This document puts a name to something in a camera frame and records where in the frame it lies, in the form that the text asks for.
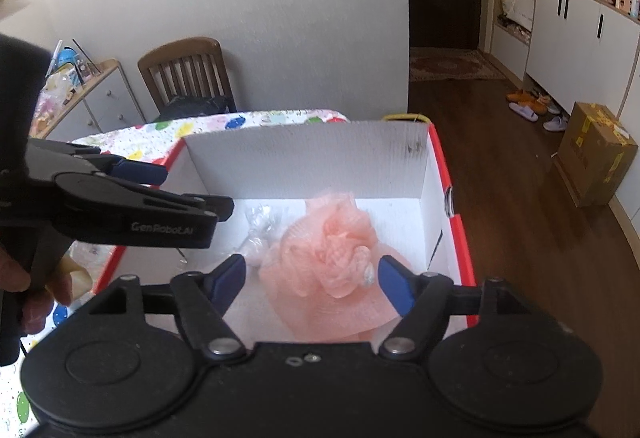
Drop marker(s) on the pink mesh bath pouf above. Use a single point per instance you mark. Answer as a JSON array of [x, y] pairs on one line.
[[325, 258]]

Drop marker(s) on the pile of clear packets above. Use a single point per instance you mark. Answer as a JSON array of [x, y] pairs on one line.
[[55, 92]]

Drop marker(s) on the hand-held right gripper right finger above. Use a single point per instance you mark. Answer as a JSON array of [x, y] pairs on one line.
[[395, 287]]

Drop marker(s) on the lilac slippers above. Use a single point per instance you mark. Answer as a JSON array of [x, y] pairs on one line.
[[522, 111]]

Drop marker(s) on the white tote bag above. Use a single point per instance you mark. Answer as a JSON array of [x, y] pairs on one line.
[[517, 7]]

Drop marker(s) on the white low cabinet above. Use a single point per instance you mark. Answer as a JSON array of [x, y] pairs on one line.
[[575, 37]]

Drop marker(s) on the wooden chair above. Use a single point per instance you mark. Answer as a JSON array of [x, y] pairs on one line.
[[180, 62]]

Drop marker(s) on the white drawer cabinet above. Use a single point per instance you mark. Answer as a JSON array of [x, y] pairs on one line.
[[110, 102]]

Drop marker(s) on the small clear plastic bag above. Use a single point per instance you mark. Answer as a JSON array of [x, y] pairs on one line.
[[260, 230]]

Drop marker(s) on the person's left hand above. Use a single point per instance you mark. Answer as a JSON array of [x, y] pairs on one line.
[[37, 310]]

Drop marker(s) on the orange slippers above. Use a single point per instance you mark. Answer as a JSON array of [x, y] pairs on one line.
[[525, 100]]

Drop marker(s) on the cream foam piece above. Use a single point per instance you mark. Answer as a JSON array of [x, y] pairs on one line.
[[72, 275]]

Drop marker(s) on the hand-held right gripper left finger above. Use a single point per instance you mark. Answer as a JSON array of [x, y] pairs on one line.
[[227, 282]]

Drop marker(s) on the brown cardboard box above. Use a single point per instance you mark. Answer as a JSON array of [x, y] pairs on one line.
[[595, 152]]

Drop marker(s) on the red and white cardboard box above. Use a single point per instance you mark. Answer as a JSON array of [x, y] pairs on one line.
[[320, 157]]

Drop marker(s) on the blue plastic item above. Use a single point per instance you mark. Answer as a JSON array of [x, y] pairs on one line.
[[66, 57]]

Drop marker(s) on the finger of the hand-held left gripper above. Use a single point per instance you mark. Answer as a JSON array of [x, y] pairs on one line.
[[145, 172], [165, 204]]

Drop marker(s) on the patterned doormat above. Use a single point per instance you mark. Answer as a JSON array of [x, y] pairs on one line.
[[452, 66]]

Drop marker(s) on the balloon printed tablecloth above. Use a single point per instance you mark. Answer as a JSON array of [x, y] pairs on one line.
[[150, 132]]

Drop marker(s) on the grey shoes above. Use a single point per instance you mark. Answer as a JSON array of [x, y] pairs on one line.
[[555, 122]]

